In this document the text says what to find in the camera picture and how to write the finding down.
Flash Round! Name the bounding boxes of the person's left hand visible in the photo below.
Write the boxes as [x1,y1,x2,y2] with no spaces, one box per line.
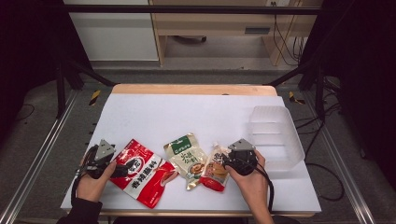
[76,160,118,203]

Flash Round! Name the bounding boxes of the orange and red seasoning packet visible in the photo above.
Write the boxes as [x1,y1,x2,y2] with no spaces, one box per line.
[199,142,233,193]

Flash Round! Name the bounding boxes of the black horizontal frame bar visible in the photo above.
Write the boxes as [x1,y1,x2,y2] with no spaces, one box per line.
[61,4,325,16]

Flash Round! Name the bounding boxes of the white cabinet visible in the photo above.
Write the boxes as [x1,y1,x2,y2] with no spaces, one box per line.
[63,0,160,63]

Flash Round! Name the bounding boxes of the black floor cable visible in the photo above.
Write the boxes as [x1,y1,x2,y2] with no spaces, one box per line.
[303,102,346,203]

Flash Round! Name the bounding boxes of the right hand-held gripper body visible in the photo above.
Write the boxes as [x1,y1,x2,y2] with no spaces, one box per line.
[224,138,260,177]

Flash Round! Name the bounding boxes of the wooden table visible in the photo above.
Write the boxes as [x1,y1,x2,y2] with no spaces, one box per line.
[62,83,316,218]

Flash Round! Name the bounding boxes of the black hanging cables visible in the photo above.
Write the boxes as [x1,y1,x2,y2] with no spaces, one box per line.
[272,1,307,67]

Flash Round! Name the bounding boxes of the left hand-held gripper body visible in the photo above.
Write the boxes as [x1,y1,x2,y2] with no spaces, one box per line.
[81,138,118,180]

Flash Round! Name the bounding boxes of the red and white seasoning packet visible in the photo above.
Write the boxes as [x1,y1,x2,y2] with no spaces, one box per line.
[109,138,179,210]

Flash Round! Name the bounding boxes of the wooden desk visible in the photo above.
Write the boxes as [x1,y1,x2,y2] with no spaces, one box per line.
[148,0,323,67]

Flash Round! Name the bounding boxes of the yellow and black tape piece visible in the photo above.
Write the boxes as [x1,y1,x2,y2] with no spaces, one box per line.
[89,90,103,107]
[288,91,306,105]

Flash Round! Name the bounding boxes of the clear plastic container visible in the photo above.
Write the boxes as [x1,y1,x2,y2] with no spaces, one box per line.
[247,105,306,173]

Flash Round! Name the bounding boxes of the aluminium floor rail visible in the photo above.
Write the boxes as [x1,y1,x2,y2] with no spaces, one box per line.
[303,90,377,224]
[0,89,79,224]

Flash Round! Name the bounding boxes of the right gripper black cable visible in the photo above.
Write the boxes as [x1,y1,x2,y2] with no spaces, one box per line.
[253,160,276,214]

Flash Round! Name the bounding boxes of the person's right hand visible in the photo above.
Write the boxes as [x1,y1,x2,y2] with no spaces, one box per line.
[225,149,271,217]

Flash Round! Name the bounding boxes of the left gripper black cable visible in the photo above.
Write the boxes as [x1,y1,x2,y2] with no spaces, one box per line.
[70,145,98,207]

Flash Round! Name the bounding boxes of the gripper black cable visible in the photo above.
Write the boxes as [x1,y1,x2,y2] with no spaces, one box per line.
[70,145,98,207]
[253,160,276,214]

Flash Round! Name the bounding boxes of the green and beige seasoning packet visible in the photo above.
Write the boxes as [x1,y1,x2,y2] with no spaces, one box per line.
[163,133,209,191]

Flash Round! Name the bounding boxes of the black metal stand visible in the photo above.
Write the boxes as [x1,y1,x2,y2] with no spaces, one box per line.
[55,57,117,119]
[266,60,327,122]

